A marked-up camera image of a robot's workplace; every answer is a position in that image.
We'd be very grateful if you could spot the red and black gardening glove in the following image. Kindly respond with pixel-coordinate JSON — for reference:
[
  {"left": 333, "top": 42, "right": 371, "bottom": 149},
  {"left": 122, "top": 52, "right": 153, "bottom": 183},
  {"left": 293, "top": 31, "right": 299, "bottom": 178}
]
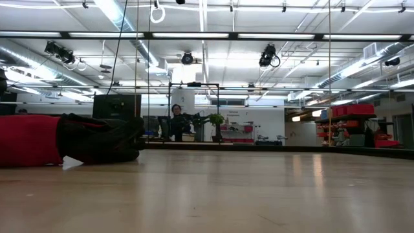
[{"left": 0, "top": 113, "right": 146, "bottom": 168}]

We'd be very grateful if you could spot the black overhead light bar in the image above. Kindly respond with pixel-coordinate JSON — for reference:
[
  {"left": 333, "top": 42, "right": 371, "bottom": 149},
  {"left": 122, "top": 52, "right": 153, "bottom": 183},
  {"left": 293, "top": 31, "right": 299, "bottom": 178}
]
[{"left": 0, "top": 30, "right": 414, "bottom": 41}]

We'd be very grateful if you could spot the black monitor box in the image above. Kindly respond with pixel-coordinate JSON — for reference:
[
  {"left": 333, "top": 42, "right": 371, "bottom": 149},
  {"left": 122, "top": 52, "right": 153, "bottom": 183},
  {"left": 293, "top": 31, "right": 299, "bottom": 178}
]
[{"left": 93, "top": 94, "right": 142, "bottom": 120}]

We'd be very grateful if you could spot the green potted plant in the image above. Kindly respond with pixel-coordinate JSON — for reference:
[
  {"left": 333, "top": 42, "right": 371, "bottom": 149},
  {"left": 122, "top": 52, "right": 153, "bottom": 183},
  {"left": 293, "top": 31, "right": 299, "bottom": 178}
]
[{"left": 208, "top": 113, "right": 224, "bottom": 142}]

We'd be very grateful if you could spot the red bin rack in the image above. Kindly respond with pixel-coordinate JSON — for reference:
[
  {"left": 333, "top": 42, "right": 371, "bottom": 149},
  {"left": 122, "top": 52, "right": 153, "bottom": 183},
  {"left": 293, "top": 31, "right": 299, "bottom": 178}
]
[{"left": 223, "top": 124, "right": 255, "bottom": 144}]

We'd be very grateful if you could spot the black shelf with red bins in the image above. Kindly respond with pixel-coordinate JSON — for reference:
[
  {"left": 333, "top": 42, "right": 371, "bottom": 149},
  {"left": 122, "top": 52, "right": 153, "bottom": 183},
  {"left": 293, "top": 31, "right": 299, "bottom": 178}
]
[{"left": 315, "top": 103, "right": 378, "bottom": 147}]

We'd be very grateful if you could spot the red crate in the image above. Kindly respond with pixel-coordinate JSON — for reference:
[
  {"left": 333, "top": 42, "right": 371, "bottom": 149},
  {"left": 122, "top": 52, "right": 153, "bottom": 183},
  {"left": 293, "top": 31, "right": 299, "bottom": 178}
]
[{"left": 375, "top": 129, "right": 400, "bottom": 149}]

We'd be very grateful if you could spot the white cable loop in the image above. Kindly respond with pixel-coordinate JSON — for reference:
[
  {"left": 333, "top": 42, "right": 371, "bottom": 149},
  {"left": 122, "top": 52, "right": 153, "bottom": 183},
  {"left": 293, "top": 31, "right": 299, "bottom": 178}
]
[{"left": 149, "top": 3, "right": 166, "bottom": 25}]

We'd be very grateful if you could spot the black hanging cable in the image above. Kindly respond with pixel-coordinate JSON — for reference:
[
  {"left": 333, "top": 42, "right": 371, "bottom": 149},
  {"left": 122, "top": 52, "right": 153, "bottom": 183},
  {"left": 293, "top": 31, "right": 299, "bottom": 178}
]
[{"left": 105, "top": 0, "right": 129, "bottom": 95}]

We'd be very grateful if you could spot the black aluminium table frame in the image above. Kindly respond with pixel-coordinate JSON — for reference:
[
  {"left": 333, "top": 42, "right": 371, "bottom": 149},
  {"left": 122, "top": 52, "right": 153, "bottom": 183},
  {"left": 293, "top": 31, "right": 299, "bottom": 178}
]
[{"left": 142, "top": 140, "right": 414, "bottom": 160}]

